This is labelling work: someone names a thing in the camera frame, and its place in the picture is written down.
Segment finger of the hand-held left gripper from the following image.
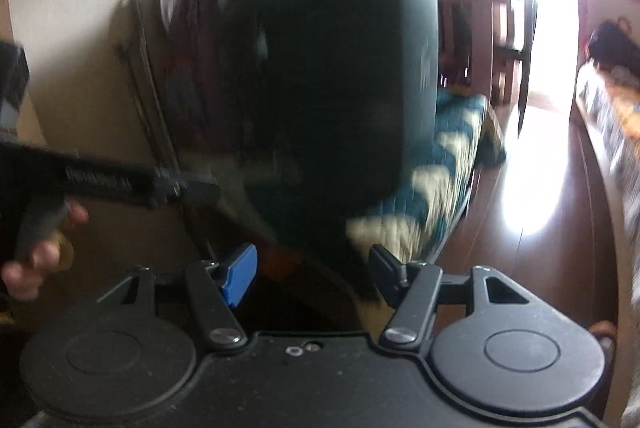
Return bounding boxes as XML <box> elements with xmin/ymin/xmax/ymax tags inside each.
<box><xmin>150</xmin><ymin>167</ymin><xmax>222</xmax><ymax>210</ymax></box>

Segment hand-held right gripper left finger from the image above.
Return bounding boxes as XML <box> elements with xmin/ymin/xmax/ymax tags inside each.
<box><xmin>95</xmin><ymin>244</ymin><xmax>258</xmax><ymax>351</ymax></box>

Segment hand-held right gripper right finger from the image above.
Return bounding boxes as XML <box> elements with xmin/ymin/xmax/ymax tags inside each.
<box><xmin>369</xmin><ymin>245</ymin><xmax>538</xmax><ymax>351</ymax></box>

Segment person's left hand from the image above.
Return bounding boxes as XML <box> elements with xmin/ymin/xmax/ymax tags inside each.
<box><xmin>0</xmin><ymin>202</ymin><xmax>91</xmax><ymax>301</ymax></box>

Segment black folding rack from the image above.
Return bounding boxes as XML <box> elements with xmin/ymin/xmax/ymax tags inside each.
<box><xmin>114</xmin><ymin>0</ymin><xmax>213</xmax><ymax>259</ymax></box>

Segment teal and cream patterned cushion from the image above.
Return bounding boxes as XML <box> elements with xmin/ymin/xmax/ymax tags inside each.
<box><xmin>346</xmin><ymin>91</ymin><xmax>508</xmax><ymax>265</ymax></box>

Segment purple hanging clothes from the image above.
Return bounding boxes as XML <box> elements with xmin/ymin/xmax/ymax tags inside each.
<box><xmin>159</xmin><ymin>0</ymin><xmax>313</xmax><ymax>169</ymax></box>

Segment bed with printed blanket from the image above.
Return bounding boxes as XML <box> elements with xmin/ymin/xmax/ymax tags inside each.
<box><xmin>572</xmin><ymin>58</ymin><xmax>640</xmax><ymax>309</ymax></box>

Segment wooden table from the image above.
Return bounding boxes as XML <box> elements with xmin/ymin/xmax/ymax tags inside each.
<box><xmin>395</xmin><ymin>0</ymin><xmax>493</xmax><ymax>94</ymax></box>

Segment dark wooden chair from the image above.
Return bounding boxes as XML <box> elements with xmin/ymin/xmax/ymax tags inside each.
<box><xmin>482</xmin><ymin>0</ymin><xmax>540</xmax><ymax>136</ymax></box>

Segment dark bag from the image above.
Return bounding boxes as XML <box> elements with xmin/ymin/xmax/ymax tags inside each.
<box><xmin>587</xmin><ymin>17</ymin><xmax>640</xmax><ymax>72</ymax></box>

